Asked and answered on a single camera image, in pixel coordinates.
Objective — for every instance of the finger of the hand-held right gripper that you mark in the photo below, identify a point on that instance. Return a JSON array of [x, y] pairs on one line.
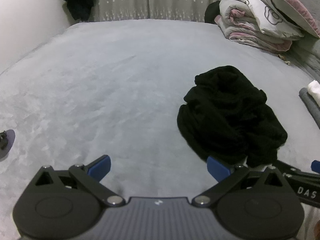
[[295, 171], [316, 167]]

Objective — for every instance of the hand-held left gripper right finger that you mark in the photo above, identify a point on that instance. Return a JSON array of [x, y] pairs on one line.
[[217, 169]]

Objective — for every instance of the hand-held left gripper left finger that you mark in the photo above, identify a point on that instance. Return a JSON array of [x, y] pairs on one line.
[[101, 167]]

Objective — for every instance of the black sweater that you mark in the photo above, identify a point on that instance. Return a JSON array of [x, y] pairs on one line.
[[225, 115]]

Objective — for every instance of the dark hanging clothes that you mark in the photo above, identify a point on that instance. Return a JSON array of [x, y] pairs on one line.
[[78, 0]]

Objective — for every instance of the grey folded garment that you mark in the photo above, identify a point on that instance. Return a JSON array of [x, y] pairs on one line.
[[312, 107]]

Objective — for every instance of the white folded garment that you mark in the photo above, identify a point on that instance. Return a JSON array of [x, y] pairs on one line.
[[315, 90]]

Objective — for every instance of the light grey bed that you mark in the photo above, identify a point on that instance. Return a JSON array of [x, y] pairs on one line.
[[100, 80]]

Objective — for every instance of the phone stand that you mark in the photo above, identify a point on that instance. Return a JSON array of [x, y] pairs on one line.
[[8, 145]]

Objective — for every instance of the grey quilted bedspread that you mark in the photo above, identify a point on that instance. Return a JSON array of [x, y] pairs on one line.
[[305, 50]]

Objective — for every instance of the folded pink grey quilt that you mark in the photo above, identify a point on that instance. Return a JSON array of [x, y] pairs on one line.
[[237, 22]]

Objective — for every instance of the white flower-print pillow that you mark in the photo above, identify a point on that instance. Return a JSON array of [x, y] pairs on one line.
[[272, 22]]

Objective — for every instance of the black cloth bundle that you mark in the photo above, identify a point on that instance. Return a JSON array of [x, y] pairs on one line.
[[212, 12]]

